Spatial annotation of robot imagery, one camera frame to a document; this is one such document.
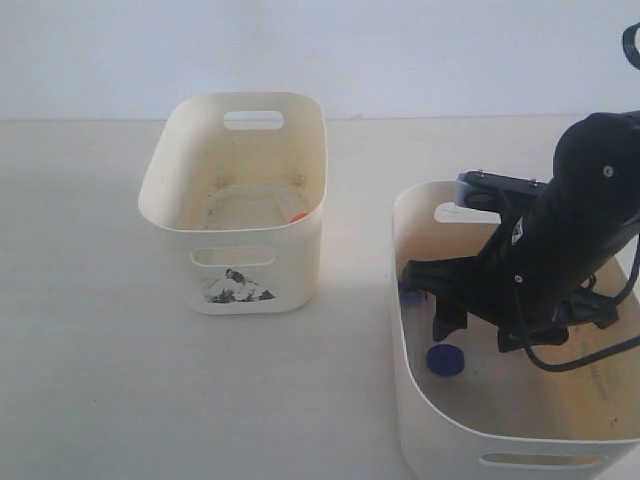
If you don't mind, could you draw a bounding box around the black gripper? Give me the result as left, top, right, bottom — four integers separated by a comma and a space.
402, 229, 620, 353

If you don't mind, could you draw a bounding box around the blue-capped clear tube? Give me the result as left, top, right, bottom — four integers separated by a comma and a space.
398, 280, 425, 308
425, 344, 466, 377

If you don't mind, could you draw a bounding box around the orange-capped clear tube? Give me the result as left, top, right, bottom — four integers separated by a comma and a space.
276, 195, 308, 224

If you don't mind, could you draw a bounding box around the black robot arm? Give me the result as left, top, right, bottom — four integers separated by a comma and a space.
402, 112, 639, 352

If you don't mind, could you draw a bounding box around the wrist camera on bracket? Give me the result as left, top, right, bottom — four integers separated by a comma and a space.
454, 170, 547, 214

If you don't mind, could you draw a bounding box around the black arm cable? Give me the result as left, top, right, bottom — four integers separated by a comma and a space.
519, 24, 640, 374

